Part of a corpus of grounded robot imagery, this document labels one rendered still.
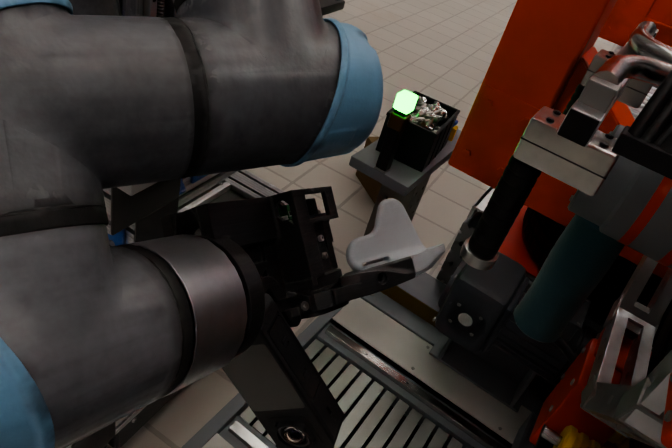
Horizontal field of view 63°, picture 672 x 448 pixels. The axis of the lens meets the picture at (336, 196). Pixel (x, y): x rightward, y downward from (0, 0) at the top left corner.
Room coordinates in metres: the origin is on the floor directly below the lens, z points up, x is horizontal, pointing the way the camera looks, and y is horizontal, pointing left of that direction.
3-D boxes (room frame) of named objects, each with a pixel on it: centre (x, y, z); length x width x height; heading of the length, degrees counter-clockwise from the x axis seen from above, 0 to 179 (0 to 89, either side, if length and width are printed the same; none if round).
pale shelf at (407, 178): (1.38, -0.17, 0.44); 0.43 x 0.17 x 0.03; 156
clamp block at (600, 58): (0.85, -0.36, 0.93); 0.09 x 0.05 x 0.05; 66
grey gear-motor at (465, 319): (0.93, -0.51, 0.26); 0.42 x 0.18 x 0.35; 66
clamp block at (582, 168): (0.54, -0.22, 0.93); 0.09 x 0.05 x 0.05; 66
